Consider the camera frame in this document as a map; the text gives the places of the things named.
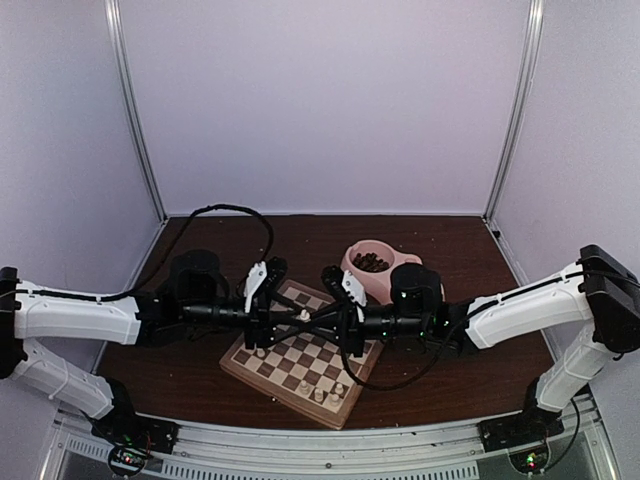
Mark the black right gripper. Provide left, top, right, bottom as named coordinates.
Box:
left=305, top=300, right=430, bottom=358

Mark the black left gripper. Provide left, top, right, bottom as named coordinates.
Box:
left=182, top=293, right=309, bottom=351

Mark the white bishop piece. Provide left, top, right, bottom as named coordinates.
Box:
left=299, top=380, right=310, bottom=396

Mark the pink double bowl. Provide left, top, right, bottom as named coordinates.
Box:
left=341, top=240, right=422, bottom=304

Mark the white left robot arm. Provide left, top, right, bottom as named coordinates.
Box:
left=1, top=250, right=288, bottom=444

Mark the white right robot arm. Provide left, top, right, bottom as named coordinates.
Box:
left=309, top=245, right=639, bottom=442

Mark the wooden chess board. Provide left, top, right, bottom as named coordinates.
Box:
left=219, top=280, right=384, bottom=430

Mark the dark chess pieces pile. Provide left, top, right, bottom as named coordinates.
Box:
left=352, top=252, right=390, bottom=273

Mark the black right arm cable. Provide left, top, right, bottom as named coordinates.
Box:
left=342, top=319, right=476, bottom=391

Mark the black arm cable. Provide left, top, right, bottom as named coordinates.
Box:
left=0, top=202, right=277, bottom=304
left=342, top=319, right=476, bottom=391

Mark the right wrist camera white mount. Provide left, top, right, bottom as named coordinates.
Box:
left=321, top=265, right=367, bottom=307

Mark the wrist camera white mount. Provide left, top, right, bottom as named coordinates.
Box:
left=243, top=256, right=288, bottom=313
left=321, top=265, right=367, bottom=307

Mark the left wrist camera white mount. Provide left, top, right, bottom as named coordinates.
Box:
left=243, top=256, right=288, bottom=313

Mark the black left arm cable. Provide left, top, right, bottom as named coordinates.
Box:
left=0, top=202, right=277, bottom=304

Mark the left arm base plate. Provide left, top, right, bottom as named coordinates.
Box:
left=89, top=416, right=179, bottom=454

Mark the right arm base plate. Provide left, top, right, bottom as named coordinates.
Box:
left=478, top=413, right=565, bottom=452

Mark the front aluminium rail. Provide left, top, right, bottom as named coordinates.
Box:
left=36, top=395, right=621, bottom=479

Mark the left aluminium frame post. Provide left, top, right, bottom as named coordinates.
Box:
left=104, top=0, right=167, bottom=222

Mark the aluminium frame post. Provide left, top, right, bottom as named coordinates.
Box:
left=104, top=0, right=167, bottom=222
left=483, top=0, right=545, bottom=225

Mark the right aluminium frame post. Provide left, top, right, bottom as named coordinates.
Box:
left=483, top=0, right=545, bottom=225

